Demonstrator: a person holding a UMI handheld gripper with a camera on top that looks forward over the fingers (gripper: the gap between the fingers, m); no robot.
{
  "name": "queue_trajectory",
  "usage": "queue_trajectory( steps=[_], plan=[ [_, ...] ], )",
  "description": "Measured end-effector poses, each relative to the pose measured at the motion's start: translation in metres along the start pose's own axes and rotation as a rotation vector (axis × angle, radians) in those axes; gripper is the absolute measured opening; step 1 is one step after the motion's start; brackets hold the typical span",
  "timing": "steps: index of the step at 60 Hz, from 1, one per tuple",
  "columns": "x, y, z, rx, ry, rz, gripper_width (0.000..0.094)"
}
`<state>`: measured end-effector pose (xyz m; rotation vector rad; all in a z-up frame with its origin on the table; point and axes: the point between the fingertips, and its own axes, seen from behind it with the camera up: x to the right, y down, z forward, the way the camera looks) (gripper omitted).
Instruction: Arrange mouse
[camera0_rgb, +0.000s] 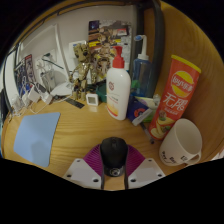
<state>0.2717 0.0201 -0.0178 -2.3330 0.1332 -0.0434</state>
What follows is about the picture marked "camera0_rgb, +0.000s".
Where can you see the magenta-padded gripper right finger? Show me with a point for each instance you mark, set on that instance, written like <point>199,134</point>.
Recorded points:
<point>146,171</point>

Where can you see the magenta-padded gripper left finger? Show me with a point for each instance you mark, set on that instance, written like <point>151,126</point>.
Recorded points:
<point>81,171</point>

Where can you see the black computer mouse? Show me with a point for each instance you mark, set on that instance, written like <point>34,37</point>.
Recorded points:
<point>114,151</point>

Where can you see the light blue mouse pad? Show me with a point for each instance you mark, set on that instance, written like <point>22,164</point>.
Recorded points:
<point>36,136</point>

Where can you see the dark pen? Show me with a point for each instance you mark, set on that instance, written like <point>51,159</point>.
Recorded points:
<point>147,133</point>

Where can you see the white mug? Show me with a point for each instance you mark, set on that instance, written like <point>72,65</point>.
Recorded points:
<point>181,141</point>

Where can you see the blue packet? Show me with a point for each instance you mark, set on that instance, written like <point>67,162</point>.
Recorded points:
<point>136,110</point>

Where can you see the black ruler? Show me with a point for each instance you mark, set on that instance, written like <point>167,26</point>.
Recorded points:
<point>74,103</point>

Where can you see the green white small packet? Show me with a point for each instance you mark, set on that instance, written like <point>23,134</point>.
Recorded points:
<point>148,100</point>

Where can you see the small white square clock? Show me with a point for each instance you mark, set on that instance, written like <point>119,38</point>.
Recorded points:
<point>92,99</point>

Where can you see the red chip can yellow lid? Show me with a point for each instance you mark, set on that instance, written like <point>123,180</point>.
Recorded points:
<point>175,96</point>

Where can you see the dark green round container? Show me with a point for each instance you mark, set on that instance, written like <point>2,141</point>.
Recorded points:
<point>101,93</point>

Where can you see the large white charger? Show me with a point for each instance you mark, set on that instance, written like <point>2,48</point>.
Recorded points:
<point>46,98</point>

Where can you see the white desk lamp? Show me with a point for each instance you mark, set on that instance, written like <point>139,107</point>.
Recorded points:
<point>61,89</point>

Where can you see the white lotion bottle red pump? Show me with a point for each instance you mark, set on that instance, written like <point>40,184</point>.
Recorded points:
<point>118,90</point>

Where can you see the small white charger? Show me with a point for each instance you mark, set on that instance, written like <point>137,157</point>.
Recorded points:
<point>34,95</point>

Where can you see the blue squeeze bottle white nozzle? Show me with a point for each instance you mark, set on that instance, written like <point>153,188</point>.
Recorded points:
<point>141,73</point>

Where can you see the brown tree figure toy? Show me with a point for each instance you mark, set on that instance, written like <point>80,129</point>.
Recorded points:
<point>81,71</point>

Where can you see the white wall outlet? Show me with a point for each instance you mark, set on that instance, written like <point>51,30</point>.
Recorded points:
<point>41,63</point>

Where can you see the wooden shelf unit dark frame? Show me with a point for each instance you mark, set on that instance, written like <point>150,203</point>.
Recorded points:
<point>156,50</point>

